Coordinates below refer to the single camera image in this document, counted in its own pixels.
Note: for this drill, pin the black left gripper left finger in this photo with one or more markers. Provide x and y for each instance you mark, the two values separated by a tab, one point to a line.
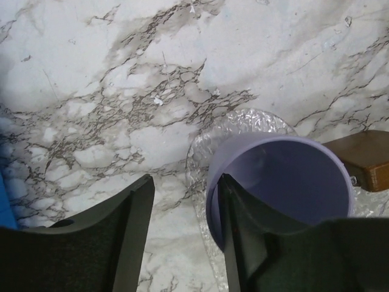
98	249

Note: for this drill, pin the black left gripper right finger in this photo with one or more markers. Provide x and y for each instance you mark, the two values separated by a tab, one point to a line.
266	250

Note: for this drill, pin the lilac plastic cup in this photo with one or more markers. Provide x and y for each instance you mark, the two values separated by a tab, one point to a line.
297	176

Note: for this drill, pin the brown lid clear box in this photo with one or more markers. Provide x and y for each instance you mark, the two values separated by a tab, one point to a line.
365	156

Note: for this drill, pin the blue plastic bin organizer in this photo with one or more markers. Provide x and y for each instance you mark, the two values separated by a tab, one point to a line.
7	217

